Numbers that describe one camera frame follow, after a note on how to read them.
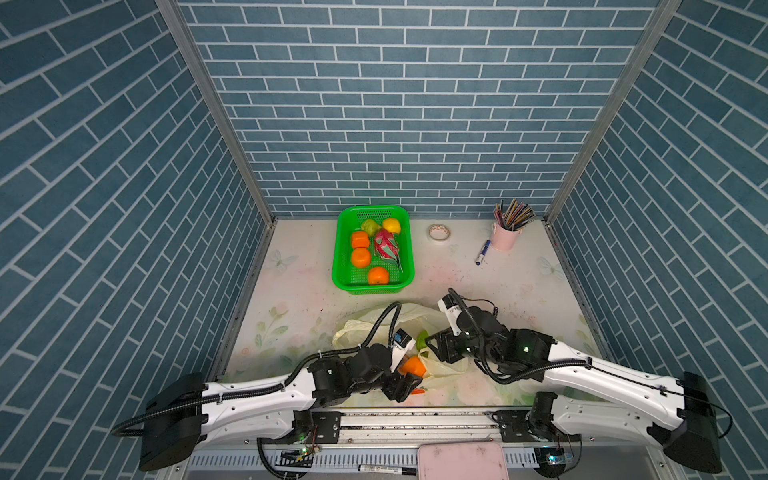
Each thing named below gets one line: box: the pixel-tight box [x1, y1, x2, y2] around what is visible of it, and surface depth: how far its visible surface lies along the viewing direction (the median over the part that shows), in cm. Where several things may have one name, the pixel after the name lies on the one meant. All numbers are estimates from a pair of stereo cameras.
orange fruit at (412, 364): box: [398, 355, 426, 377], surface depth 79 cm
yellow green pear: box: [361, 219, 382, 236], surface depth 114 cm
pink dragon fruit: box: [374, 228, 403, 273], surface depth 104 cm
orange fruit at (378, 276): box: [368, 266, 389, 285], surface depth 100 cm
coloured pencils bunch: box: [494, 198, 535, 231], surface depth 107 cm
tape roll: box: [428, 223, 451, 241], surface depth 118 cm
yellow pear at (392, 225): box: [383, 218, 401, 234], surface depth 114 cm
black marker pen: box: [358, 464, 417, 476], surface depth 69 cm
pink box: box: [418, 442, 509, 480], surface depth 69 cm
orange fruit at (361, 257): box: [352, 247, 371, 269], surface depth 106 cm
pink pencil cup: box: [491, 222, 522, 251], surface depth 110 cm
